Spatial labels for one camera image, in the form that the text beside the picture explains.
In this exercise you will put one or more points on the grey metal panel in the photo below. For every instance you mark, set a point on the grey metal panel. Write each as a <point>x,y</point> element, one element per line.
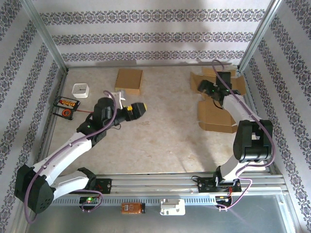
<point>97,223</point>

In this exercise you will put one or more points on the small green circuit board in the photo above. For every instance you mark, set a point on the small green circuit board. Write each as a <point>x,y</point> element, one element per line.
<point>88,200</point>

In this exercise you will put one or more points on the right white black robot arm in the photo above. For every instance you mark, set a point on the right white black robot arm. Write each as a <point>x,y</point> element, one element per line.
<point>252,145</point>

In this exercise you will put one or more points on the white plastic bracket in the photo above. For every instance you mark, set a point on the white plastic bracket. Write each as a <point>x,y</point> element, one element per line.
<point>172,207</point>

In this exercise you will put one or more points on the brown cardboard box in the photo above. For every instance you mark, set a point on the brown cardboard box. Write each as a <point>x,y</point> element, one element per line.
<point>213,116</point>
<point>128,81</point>

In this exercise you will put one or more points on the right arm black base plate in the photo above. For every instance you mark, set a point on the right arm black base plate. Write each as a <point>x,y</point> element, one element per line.
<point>206,185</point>

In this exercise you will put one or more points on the black screwdriver bit case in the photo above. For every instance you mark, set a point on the black screwdriver bit case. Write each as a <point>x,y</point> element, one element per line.
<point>66,103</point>

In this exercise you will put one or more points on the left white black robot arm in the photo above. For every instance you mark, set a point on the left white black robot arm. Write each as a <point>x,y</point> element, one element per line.
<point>60,157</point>

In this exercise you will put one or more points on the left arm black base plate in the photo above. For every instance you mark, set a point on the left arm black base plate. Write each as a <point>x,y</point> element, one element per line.
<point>104,185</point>

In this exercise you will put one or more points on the aluminium side rail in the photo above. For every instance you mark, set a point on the aluminium side rail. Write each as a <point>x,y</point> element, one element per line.
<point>61,82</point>
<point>251,102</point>

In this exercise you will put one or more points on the aluminium rear rail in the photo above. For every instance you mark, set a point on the aluminium rear rail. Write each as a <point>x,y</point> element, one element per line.
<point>158,65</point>

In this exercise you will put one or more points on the small white square container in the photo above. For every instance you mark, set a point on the small white square container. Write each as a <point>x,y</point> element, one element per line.
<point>80,91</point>

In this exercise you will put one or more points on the orange rectangular device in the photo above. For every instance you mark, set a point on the orange rectangular device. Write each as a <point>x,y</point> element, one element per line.
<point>131,208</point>

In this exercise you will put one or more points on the aluminium mounting rail frame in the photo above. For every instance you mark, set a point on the aluminium mounting rail frame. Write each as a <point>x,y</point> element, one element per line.
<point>155,184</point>

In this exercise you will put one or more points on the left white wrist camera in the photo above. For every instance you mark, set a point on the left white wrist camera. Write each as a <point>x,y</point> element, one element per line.
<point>120,99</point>

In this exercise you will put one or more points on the aluminium corner post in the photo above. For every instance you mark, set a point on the aluminium corner post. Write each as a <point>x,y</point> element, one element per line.
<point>259,34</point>
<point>46,34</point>

